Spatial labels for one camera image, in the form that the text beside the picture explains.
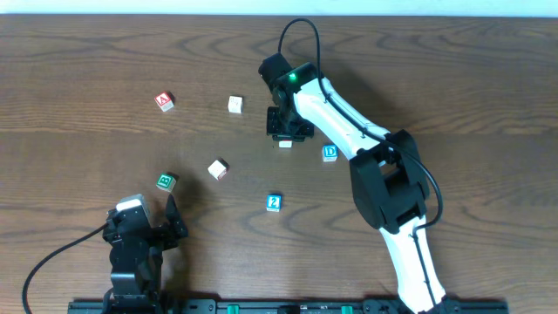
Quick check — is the blue letter D block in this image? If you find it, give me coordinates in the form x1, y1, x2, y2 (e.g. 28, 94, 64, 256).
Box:
322, 145, 338, 162

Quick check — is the red letter I block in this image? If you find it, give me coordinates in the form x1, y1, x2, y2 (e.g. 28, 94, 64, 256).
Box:
279, 140, 293, 148

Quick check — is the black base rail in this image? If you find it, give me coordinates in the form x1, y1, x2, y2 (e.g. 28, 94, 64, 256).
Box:
67, 297, 510, 314

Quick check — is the blue number 2 block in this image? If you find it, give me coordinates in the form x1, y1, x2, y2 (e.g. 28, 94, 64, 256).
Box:
266, 195, 282, 212

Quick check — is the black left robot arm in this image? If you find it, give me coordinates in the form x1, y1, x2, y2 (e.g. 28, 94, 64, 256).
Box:
102, 194, 188, 313

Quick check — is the white block with red side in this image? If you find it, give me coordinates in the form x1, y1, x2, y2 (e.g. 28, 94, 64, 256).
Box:
208, 158, 229, 181

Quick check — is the red letter A block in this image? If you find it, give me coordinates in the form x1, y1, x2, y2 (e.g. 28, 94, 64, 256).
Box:
154, 92, 174, 112

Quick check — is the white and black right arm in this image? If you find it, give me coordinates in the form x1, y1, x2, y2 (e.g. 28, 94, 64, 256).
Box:
258, 53, 446, 313

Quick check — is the green letter B block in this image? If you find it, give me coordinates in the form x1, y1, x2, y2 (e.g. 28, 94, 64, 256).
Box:
156, 173, 178, 193

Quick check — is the plain white wooden block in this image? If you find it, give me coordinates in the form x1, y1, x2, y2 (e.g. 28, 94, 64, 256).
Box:
228, 95, 243, 114

